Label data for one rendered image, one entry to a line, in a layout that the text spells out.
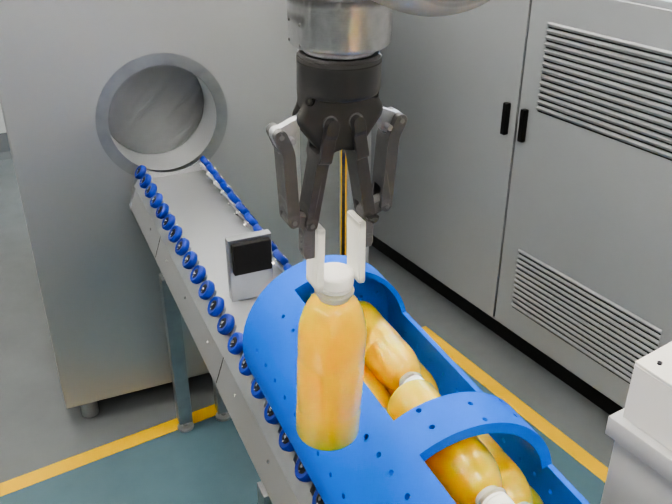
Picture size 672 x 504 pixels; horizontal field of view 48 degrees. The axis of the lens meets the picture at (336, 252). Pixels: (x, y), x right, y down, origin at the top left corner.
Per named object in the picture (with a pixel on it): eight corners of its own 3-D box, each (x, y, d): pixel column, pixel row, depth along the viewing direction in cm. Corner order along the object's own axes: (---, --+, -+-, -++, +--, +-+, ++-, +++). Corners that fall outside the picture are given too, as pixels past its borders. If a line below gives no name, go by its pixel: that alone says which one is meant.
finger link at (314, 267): (325, 229, 73) (318, 230, 72) (324, 292, 76) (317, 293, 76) (313, 216, 75) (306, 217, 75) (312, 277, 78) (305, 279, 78)
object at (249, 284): (270, 288, 178) (267, 228, 171) (276, 296, 175) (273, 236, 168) (229, 297, 175) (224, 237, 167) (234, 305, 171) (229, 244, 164)
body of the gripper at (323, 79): (364, 34, 71) (361, 129, 75) (278, 42, 68) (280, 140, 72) (402, 53, 65) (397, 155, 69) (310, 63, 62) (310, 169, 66)
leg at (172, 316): (191, 420, 276) (174, 269, 246) (195, 430, 271) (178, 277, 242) (175, 424, 274) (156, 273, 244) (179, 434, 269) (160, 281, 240)
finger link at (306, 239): (316, 211, 72) (286, 216, 71) (315, 258, 75) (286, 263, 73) (310, 205, 73) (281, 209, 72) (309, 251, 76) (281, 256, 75)
